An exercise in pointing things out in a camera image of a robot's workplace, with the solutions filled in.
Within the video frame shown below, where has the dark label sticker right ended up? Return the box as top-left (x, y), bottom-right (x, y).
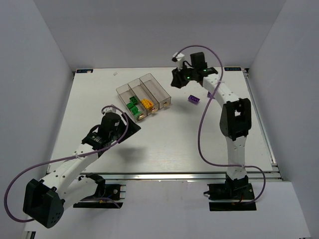
top-left (224, 67), bottom-right (242, 71)

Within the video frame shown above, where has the aluminium table front rail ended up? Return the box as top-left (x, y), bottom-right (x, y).
top-left (46, 172), bottom-right (282, 180)

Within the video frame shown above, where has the small green lego brick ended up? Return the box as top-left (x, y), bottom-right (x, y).
top-left (130, 106), bottom-right (140, 116)

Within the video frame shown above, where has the clear middle bin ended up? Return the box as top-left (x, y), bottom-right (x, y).
top-left (128, 78), bottom-right (159, 115)

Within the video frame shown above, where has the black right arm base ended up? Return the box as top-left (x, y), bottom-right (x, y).
top-left (203, 183), bottom-right (257, 212)

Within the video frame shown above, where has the dark label sticker left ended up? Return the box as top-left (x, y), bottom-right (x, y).
top-left (76, 69), bottom-right (93, 74)

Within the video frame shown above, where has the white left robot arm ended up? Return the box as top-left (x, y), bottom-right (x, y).
top-left (23, 111), bottom-right (133, 229)

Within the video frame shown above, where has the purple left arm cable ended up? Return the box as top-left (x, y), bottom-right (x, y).
top-left (4, 106), bottom-right (130, 223)

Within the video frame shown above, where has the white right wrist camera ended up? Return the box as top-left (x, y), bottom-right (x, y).
top-left (171, 52), bottom-right (185, 71)

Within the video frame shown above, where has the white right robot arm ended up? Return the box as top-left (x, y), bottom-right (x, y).
top-left (117, 51), bottom-right (252, 182)

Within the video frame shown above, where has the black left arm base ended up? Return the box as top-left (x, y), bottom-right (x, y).
top-left (73, 173), bottom-right (126, 209)

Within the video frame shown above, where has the dark label sticker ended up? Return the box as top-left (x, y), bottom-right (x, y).
top-left (224, 67), bottom-right (242, 71)
top-left (76, 69), bottom-right (93, 74)

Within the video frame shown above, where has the yellow rectangular lego brick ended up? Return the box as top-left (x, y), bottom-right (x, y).
top-left (141, 99), bottom-right (153, 110)

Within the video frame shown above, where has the clear right bin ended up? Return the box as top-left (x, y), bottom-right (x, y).
top-left (140, 73), bottom-right (171, 109)

